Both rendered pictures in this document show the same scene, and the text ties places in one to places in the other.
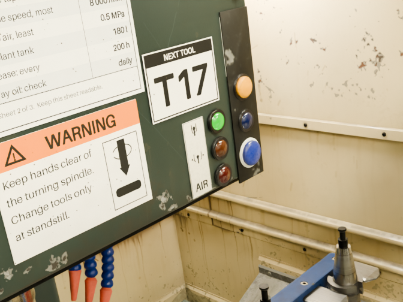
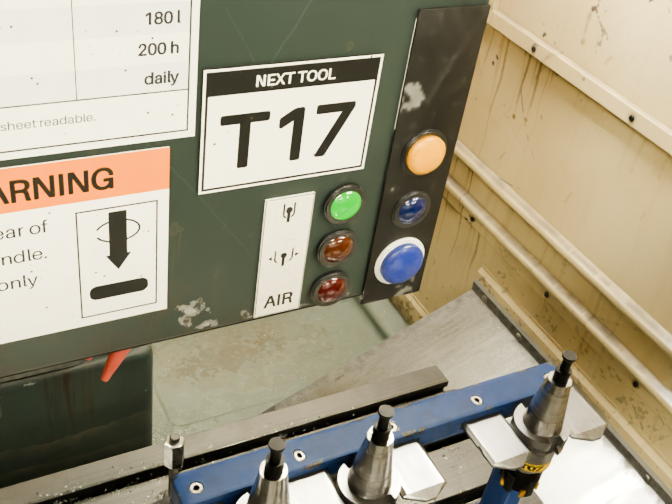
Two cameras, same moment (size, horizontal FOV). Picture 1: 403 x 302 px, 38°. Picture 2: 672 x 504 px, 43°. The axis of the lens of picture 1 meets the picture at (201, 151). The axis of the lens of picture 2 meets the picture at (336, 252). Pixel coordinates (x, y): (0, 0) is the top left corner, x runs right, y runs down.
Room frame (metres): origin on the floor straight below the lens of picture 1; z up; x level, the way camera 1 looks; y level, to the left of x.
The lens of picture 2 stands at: (0.21, -0.09, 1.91)
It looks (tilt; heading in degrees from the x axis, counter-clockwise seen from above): 37 degrees down; 10
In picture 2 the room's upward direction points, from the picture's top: 10 degrees clockwise
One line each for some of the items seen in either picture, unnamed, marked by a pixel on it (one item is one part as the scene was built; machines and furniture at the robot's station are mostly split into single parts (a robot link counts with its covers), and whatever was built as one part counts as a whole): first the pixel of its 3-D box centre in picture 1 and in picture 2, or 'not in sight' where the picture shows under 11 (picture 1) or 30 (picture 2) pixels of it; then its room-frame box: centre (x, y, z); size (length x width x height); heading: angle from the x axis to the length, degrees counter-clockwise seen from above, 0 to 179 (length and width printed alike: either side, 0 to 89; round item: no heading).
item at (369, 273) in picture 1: (360, 271); (576, 416); (0.95, -0.27, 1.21); 0.07 x 0.05 x 0.01; 43
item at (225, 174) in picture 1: (223, 174); (330, 289); (0.62, -0.02, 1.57); 0.02 x 0.01 x 0.02; 133
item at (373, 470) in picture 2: not in sight; (374, 458); (0.76, -0.07, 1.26); 0.04 x 0.04 x 0.07
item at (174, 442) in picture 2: not in sight; (173, 468); (0.89, 0.20, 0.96); 0.03 x 0.03 x 0.13
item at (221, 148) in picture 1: (220, 148); (337, 248); (0.62, -0.02, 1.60); 0.02 x 0.01 x 0.02; 133
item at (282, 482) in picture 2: not in sight; (270, 493); (0.69, 0.01, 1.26); 0.04 x 0.04 x 0.07
